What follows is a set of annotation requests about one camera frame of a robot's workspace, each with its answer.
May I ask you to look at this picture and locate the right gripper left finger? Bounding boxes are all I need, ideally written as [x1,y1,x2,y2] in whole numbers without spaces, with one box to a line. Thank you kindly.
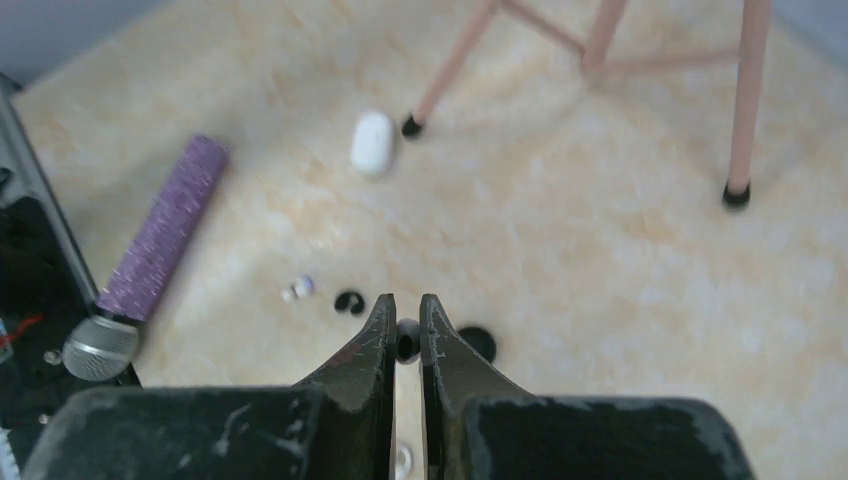
[22,294,396,479]

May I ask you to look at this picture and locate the pink music stand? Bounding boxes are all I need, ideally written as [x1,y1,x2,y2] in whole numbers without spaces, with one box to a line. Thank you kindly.
[401,0,772,210]

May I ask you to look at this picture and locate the purple glitter microphone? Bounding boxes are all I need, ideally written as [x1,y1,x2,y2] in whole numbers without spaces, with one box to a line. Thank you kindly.
[62,135,229,382]

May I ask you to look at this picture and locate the white earbud left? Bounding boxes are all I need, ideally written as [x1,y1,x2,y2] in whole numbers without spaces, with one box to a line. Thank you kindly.
[281,275,315,302]

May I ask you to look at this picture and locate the black earbud left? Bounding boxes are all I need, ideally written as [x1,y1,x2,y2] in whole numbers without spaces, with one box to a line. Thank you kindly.
[334,290,367,317]

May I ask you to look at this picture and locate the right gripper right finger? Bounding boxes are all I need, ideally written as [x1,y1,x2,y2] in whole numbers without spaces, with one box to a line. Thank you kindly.
[419,294,755,479]

